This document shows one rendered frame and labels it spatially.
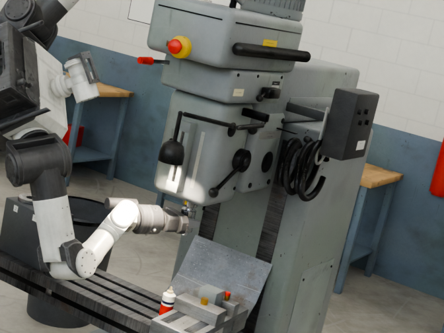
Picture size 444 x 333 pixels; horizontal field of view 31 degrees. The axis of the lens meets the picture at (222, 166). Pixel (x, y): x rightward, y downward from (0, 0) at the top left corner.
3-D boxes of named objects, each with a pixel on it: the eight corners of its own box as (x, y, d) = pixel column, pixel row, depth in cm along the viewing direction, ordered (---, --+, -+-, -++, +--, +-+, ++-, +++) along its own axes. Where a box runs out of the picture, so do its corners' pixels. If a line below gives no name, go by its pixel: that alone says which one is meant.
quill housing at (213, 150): (204, 210, 232) (228, 103, 225) (147, 189, 241) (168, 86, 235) (236, 203, 248) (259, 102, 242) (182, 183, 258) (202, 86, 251)
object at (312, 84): (256, 125, 243) (271, 61, 239) (195, 107, 253) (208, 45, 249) (350, 119, 312) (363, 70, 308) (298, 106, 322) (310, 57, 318)
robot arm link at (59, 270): (121, 248, 224) (86, 293, 209) (92, 250, 229) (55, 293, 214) (107, 217, 219) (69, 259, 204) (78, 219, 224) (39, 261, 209)
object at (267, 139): (244, 195, 247) (262, 113, 241) (179, 173, 258) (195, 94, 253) (271, 189, 263) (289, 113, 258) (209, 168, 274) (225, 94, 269)
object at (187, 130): (176, 193, 231) (190, 123, 227) (164, 189, 233) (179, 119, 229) (183, 191, 235) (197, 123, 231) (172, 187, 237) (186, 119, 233)
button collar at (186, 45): (185, 60, 214) (189, 37, 212) (167, 55, 216) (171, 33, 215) (189, 60, 215) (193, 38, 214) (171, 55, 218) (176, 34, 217)
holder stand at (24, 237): (37, 271, 265) (48, 214, 261) (-3, 248, 278) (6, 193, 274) (65, 265, 275) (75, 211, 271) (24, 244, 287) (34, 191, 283)
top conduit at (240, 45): (241, 57, 211) (244, 43, 210) (228, 53, 213) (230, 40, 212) (309, 63, 250) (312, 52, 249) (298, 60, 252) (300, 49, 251)
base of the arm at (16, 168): (13, 199, 204) (18, 170, 196) (-3, 162, 210) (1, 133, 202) (68, 188, 211) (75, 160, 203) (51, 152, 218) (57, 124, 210)
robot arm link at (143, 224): (155, 224, 232) (121, 222, 225) (139, 242, 239) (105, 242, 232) (145, 191, 237) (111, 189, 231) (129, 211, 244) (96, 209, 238)
